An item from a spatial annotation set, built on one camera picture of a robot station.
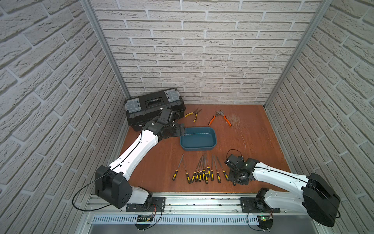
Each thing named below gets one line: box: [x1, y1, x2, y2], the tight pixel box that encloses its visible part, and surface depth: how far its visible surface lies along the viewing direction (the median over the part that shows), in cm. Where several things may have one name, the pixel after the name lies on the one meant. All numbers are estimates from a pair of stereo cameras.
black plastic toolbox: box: [124, 87, 187, 132], surface depth 99 cm
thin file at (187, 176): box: [182, 160, 192, 184], surface depth 83 cm
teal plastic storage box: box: [179, 126, 217, 152], surface depth 101 cm
